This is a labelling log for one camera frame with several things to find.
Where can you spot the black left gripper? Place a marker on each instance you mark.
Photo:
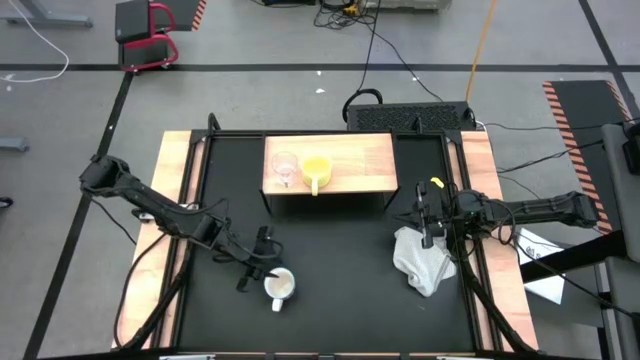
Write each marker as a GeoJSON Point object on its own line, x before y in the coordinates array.
{"type": "Point", "coordinates": [257, 257]}

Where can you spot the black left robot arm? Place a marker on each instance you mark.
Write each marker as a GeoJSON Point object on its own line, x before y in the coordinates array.
{"type": "Point", "coordinates": [150, 202]}

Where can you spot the white light strip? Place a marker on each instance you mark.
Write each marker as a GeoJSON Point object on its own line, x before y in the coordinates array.
{"type": "Point", "coordinates": [457, 357]}
{"type": "Point", "coordinates": [187, 357]}

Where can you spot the grey metal table leg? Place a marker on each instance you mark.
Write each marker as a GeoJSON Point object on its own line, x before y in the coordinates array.
{"type": "Point", "coordinates": [50, 22]}

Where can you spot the black aluminium table frame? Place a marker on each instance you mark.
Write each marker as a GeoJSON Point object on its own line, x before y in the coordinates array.
{"type": "Point", "coordinates": [235, 133]}

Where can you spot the red white patterned mug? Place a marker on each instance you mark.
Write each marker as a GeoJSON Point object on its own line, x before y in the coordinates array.
{"type": "Point", "coordinates": [279, 286]}

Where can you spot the grey flat box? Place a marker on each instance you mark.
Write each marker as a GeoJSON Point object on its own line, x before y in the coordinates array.
{"type": "Point", "coordinates": [410, 4]}

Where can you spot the wooden shelf with black legs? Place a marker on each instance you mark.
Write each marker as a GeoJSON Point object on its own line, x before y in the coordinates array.
{"type": "Point", "coordinates": [380, 150]}

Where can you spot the black object on desk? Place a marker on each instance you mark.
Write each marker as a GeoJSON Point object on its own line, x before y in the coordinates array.
{"type": "Point", "coordinates": [632, 155]}

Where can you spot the black hazard-striped floor mat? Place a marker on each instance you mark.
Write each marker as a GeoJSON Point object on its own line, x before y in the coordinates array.
{"type": "Point", "coordinates": [585, 115]}
{"type": "Point", "coordinates": [182, 12]}

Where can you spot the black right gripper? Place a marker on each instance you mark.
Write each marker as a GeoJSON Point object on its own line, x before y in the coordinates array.
{"type": "Point", "coordinates": [442, 215]}

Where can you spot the yellow plastic mug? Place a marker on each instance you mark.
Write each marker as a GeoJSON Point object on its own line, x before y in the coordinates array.
{"type": "Point", "coordinates": [316, 167]}

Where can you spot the grey metal foot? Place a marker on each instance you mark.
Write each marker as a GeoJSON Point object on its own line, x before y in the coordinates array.
{"type": "Point", "coordinates": [12, 145]}

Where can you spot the black computer case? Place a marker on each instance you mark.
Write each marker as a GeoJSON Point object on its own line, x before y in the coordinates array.
{"type": "Point", "coordinates": [410, 117]}

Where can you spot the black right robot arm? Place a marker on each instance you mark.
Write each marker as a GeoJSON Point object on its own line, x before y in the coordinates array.
{"type": "Point", "coordinates": [540, 209]}

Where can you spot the white paper sheet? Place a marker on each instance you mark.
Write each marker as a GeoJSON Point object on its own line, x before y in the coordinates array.
{"type": "Point", "coordinates": [547, 290]}

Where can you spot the black beam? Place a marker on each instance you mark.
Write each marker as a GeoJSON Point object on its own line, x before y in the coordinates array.
{"type": "Point", "coordinates": [575, 257]}

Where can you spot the yellow tag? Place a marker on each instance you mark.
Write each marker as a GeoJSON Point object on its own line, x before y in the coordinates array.
{"type": "Point", "coordinates": [437, 182]}

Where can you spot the black red step stool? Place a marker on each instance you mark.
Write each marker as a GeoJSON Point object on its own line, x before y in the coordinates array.
{"type": "Point", "coordinates": [132, 20]}

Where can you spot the grey desk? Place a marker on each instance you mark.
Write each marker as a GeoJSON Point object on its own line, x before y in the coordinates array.
{"type": "Point", "coordinates": [620, 200]}

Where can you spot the clear glass cup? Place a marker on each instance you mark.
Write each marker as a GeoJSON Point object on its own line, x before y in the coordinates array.
{"type": "Point", "coordinates": [285, 167]}

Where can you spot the white crumpled cloth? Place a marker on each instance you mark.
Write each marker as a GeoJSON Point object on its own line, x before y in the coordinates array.
{"type": "Point", "coordinates": [420, 270]}

